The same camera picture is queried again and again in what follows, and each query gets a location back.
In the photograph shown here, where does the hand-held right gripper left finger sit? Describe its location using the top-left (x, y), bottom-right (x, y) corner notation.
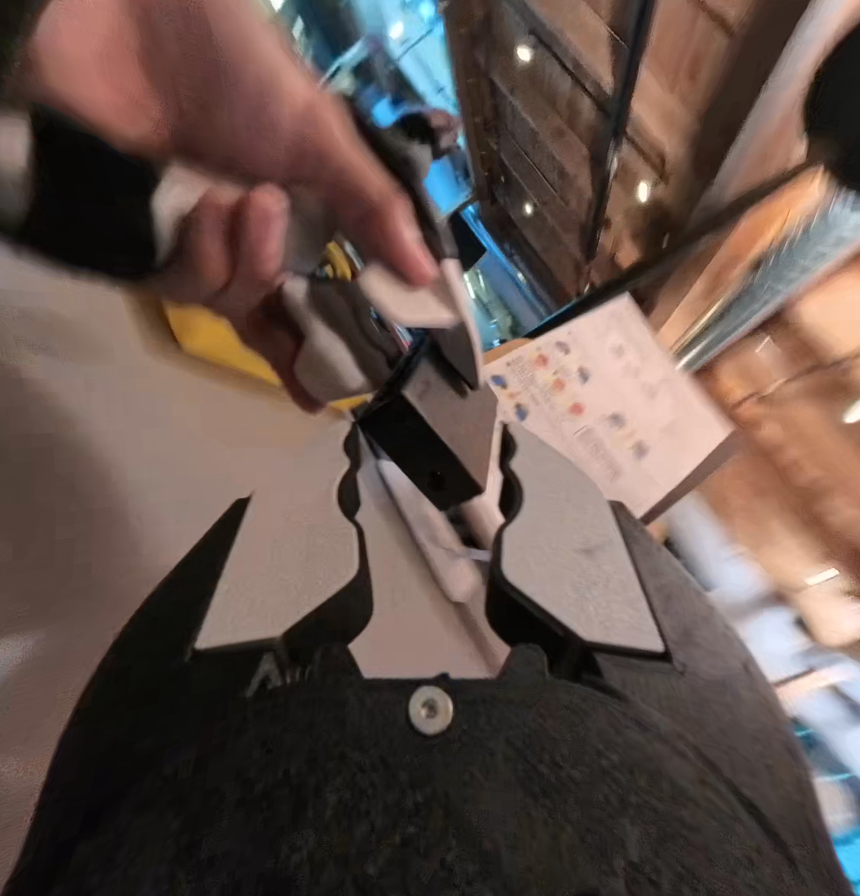
top-left (192, 420), bottom-right (375, 655)

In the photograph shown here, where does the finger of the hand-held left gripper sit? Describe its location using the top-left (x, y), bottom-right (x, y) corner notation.
top-left (282, 274), bottom-right (376, 407)
top-left (359, 259), bottom-right (486, 392)

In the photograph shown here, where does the black network switch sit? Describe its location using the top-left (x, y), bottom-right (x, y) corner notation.
top-left (356, 343), bottom-right (501, 512)

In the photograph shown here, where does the white metal document stand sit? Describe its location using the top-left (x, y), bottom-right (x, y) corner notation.
top-left (374, 455), bottom-right (490, 603)

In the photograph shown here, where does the yellow plastic bin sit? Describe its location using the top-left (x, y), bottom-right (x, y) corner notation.
top-left (157, 241), bottom-right (375, 414)

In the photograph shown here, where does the printed instruction sheet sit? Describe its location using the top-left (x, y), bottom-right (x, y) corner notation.
top-left (482, 293), bottom-right (738, 520)

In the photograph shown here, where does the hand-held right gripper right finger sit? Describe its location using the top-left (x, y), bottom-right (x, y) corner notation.
top-left (486, 423), bottom-right (668, 659)

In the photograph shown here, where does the person's left hand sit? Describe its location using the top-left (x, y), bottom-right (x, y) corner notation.
top-left (20, 0), bottom-right (441, 414)

